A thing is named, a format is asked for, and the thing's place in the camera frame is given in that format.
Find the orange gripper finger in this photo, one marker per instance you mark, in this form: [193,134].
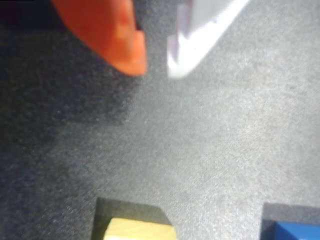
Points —
[107,32]

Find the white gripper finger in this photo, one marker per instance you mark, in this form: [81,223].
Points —
[200,32]

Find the yellow wooden cube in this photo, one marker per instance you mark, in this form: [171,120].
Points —
[140,230]

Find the blue wooden cube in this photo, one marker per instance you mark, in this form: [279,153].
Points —
[292,231]

